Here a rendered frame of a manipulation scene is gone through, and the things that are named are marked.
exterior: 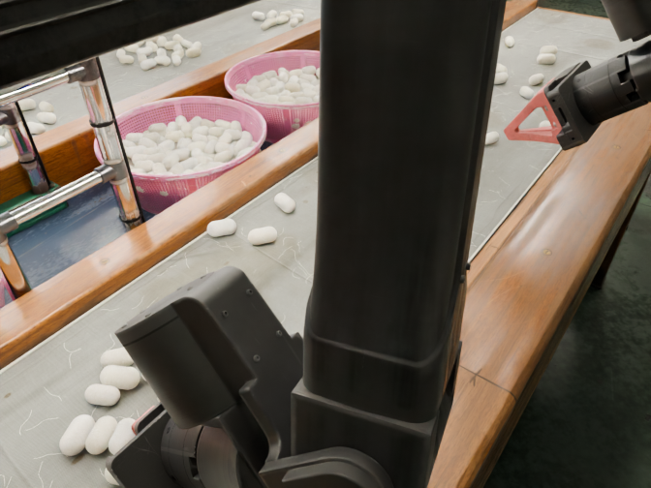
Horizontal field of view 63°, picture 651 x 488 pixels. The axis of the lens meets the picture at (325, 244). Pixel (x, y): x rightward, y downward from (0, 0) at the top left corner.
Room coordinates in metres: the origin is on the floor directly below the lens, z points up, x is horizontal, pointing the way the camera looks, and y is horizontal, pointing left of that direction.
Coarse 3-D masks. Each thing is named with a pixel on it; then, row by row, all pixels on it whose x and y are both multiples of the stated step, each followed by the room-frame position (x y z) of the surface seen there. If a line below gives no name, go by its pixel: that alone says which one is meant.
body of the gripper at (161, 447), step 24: (144, 432) 0.18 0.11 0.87; (168, 432) 0.18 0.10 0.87; (192, 432) 0.17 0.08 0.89; (120, 456) 0.17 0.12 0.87; (144, 456) 0.17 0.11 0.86; (168, 456) 0.17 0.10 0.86; (192, 456) 0.15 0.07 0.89; (120, 480) 0.15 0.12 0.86; (144, 480) 0.16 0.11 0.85; (168, 480) 0.16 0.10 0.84; (192, 480) 0.15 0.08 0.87
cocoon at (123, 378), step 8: (104, 368) 0.31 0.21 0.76; (112, 368) 0.31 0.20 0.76; (120, 368) 0.31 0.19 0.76; (128, 368) 0.31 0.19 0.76; (104, 376) 0.30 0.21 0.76; (112, 376) 0.30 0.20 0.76; (120, 376) 0.30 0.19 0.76; (128, 376) 0.30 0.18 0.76; (136, 376) 0.31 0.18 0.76; (112, 384) 0.30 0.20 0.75; (120, 384) 0.30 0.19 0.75; (128, 384) 0.30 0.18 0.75; (136, 384) 0.30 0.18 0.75
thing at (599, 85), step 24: (576, 72) 0.56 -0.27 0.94; (600, 72) 0.52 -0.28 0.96; (624, 72) 0.51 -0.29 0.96; (552, 96) 0.51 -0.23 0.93; (576, 96) 0.52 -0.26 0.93; (600, 96) 0.51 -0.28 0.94; (624, 96) 0.49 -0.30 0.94; (576, 120) 0.50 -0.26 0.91; (600, 120) 0.51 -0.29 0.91; (576, 144) 0.49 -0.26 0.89
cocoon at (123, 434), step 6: (126, 420) 0.26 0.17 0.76; (132, 420) 0.26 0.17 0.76; (120, 426) 0.25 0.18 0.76; (126, 426) 0.25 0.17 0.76; (114, 432) 0.25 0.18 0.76; (120, 432) 0.25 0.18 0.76; (126, 432) 0.25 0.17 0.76; (132, 432) 0.25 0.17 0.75; (114, 438) 0.24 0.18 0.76; (120, 438) 0.24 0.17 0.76; (126, 438) 0.24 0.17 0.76; (132, 438) 0.25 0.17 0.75; (108, 444) 0.24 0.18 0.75; (114, 444) 0.24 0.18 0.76; (120, 444) 0.24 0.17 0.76; (114, 450) 0.23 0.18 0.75
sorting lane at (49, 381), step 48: (528, 48) 1.19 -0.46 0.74; (576, 48) 1.19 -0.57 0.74; (624, 48) 1.19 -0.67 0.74; (528, 144) 0.76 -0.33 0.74; (288, 192) 0.63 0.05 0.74; (480, 192) 0.63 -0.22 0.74; (240, 240) 0.53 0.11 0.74; (288, 240) 0.52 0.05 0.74; (480, 240) 0.52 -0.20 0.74; (144, 288) 0.44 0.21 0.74; (288, 288) 0.44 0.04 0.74; (96, 336) 0.37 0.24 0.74; (0, 384) 0.31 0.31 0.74; (48, 384) 0.31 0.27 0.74; (144, 384) 0.31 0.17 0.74; (0, 432) 0.26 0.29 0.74; (48, 432) 0.26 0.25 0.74; (0, 480) 0.22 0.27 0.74; (48, 480) 0.22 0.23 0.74; (96, 480) 0.21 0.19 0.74
